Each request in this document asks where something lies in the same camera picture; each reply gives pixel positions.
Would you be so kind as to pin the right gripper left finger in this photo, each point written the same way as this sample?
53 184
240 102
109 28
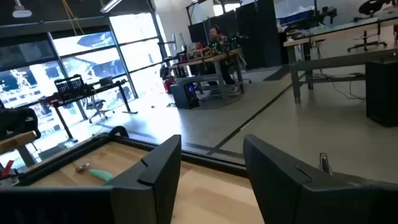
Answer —
155 174

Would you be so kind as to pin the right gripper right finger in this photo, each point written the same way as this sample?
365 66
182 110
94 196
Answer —
273 186

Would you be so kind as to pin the black computer tower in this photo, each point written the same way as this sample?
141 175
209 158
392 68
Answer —
183 95

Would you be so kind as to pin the black office chair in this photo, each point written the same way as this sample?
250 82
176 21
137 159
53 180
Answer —
368 7
98 107

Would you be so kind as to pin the red bag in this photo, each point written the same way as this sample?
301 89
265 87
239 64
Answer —
168 85

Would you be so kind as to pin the black standing desk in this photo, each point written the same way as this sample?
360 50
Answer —
93 90

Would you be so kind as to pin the black floor mat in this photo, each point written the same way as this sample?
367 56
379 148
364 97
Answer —
276 74

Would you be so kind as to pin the black plastic crate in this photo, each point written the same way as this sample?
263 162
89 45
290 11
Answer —
69 84

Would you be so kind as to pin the wooden top workbench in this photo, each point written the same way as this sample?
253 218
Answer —
211 59

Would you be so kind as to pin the black cabinet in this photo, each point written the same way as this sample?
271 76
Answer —
382 93

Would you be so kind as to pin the person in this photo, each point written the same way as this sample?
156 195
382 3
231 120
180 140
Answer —
219 42

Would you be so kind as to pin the glass garage door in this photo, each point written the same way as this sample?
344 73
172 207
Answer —
133 28

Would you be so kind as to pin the black partition screen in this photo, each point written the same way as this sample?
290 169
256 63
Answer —
258 34

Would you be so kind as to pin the long grey workbench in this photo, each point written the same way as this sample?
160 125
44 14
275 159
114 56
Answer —
342 31

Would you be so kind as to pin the fluorescent light fixture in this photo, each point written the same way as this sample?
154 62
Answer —
110 5

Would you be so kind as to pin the white pendant lamp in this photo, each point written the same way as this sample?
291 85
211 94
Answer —
21 13

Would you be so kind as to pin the black metal table frame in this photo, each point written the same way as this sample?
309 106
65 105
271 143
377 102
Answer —
202 157

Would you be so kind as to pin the black frame clip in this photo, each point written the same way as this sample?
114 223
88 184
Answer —
325 161
119 127

